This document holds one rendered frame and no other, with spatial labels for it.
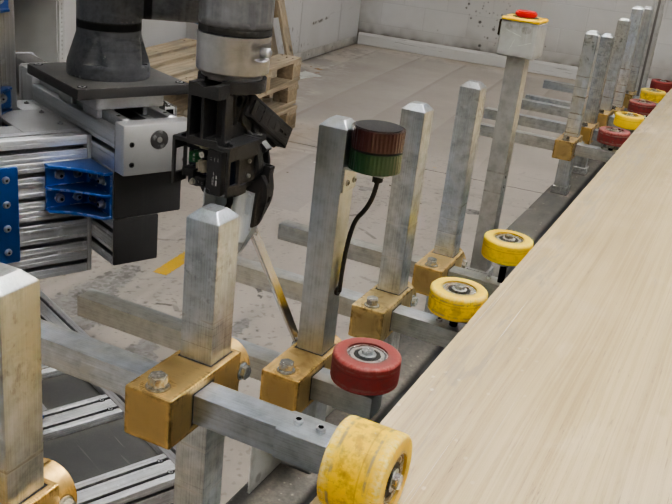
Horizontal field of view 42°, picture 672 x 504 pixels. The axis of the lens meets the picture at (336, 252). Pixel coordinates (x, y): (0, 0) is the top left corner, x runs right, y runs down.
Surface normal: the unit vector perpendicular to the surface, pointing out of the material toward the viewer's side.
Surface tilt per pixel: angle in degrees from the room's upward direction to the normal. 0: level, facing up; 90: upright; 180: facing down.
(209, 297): 90
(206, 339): 90
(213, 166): 90
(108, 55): 72
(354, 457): 43
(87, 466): 0
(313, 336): 90
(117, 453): 0
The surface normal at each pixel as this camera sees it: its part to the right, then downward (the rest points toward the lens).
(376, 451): -0.14, -0.63
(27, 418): 0.89, 0.26
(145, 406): -0.44, 0.29
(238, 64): 0.27, 0.40
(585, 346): 0.11, -0.92
